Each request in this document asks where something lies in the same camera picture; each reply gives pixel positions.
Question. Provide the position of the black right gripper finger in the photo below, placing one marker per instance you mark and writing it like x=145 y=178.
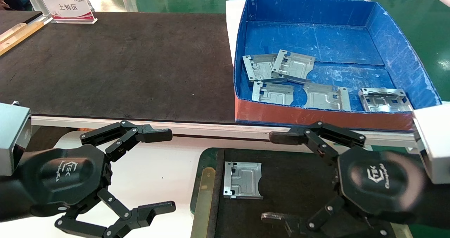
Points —
x=284 y=137
x=272 y=217

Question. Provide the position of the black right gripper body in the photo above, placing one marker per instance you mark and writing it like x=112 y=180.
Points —
x=381 y=180

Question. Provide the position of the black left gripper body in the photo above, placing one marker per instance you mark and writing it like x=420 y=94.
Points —
x=66 y=174

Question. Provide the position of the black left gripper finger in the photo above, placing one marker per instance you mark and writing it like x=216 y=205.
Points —
x=158 y=208
x=154 y=135

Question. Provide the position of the stamped grey metal part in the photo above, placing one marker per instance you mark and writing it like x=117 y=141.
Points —
x=274 y=94
x=258 y=67
x=385 y=102
x=295 y=65
x=325 y=97
x=244 y=180

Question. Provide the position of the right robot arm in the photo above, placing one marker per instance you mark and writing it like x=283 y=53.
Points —
x=436 y=206

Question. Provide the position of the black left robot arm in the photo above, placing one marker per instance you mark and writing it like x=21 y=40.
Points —
x=10 y=199

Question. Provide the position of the black tray with green rim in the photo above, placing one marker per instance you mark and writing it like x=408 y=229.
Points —
x=299 y=181

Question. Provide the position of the large black table mat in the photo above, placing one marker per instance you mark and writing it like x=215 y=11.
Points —
x=123 y=65

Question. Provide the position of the blue corrugated plastic box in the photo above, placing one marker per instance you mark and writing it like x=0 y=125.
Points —
x=327 y=37

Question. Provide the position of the white paper sheet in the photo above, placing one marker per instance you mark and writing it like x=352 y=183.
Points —
x=232 y=23

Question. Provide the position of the wooden strip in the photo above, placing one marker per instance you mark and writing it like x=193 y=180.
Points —
x=17 y=37

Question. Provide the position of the acrylic sign with Chinese text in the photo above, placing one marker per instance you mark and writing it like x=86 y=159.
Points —
x=68 y=8

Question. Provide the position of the aluminium table frame rail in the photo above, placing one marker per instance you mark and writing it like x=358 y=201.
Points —
x=211 y=129

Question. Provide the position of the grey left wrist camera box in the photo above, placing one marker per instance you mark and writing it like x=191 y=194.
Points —
x=10 y=136

